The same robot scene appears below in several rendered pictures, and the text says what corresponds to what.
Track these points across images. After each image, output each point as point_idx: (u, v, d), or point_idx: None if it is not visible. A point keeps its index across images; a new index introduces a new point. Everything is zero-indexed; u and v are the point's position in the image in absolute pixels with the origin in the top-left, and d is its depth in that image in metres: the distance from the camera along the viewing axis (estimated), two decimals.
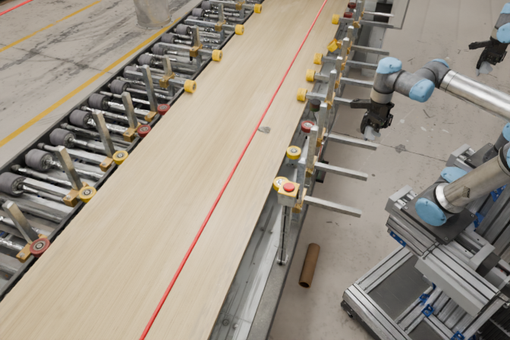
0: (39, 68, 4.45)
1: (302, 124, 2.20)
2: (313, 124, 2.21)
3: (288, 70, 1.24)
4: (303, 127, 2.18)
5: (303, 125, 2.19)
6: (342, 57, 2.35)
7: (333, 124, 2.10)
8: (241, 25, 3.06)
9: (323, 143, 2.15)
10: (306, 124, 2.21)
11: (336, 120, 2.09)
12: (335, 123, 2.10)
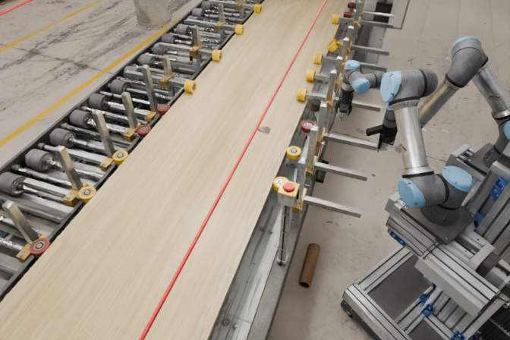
0: (39, 68, 4.45)
1: (302, 124, 2.20)
2: (313, 124, 2.21)
3: (288, 70, 1.24)
4: (303, 127, 2.18)
5: (303, 125, 2.19)
6: (342, 57, 2.35)
7: (333, 124, 2.10)
8: (241, 25, 3.06)
9: (323, 143, 2.15)
10: (306, 124, 2.21)
11: (336, 121, 2.08)
12: (335, 124, 2.09)
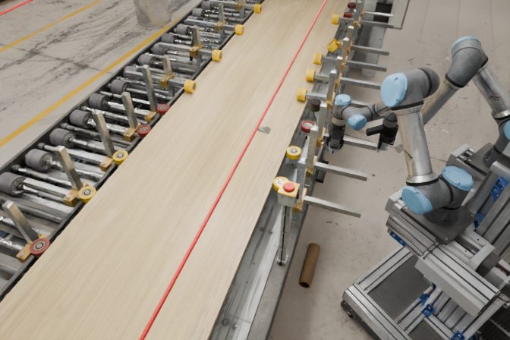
0: (39, 68, 4.45)
1: (302, 124, 2.20)
2: (313, 124, 2.21)
3: (288, 70, 1.24)
4: (303, 127, 2.18)
5: (303, 125, 2.19)
6: (342, 57, 2.35)
7: (326, 149, 2.04)
8: (241, 25, 3.06)
9: (322, 146, 2.17)
10: (306, 124, 2.21)
11: (328, 151, 2.01)
12: (327, 150, 2.03)
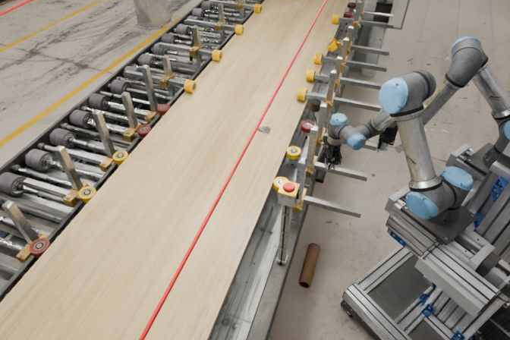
0: (39, 68, 4.45)
1: (302, 124, 2.20)
2: (313, 124, 2.21)
3: (288, 70, 1.24)
4: (303, 127, 2.18)
5: (303, 125, 2.19)
6: (342, 57, 2.35)
7: None
8: (241, 25, 3.06)
9: (322, 146, 2.17)
10: (306, 124, 2.21)
11: None
12: None
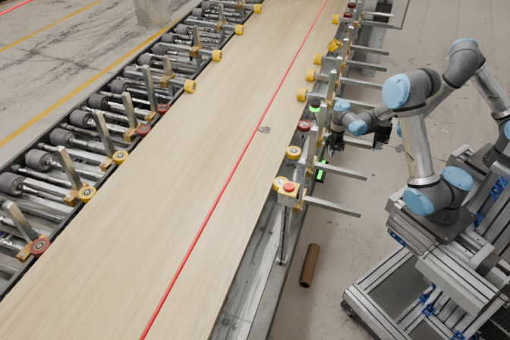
0: (39, 68, 4.45)
1: (298, 124, 2.21)
2: (310, 123, 2.21)
3: (288, 70, 1.24)
4: (300, 127, 2.19)
5: (299, 124, 2.20)
6: (342, 57, 2.35)
7: None
8: (241, 25, 3.06)
9: (322, 146, 2.16)
10: (302, 123, 2.22)
11: None
12: None
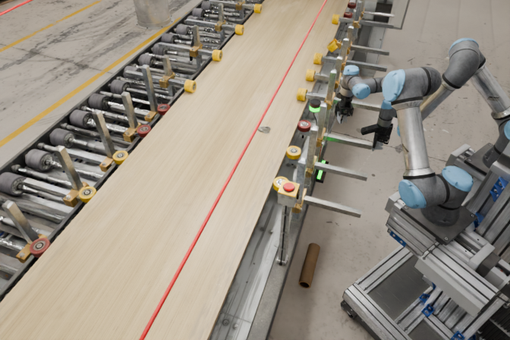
0: (39, 68, 4.45)
1: (298, 124, 2.21)
2: (310, 123, 2.21)
3: (288, 70, 1.24)
4: (300, 127, 2.19)
5: (299, 124, 2.20)
6: (342, 57, 2.35)
7: (332, 124, 2.10)
8: (241, 25, 3.06)
9: (323, 143, 2.15)
10: (302, 123, 2.22)
11: (335, 120, 2.09)
12: (334, 123, 2.10)
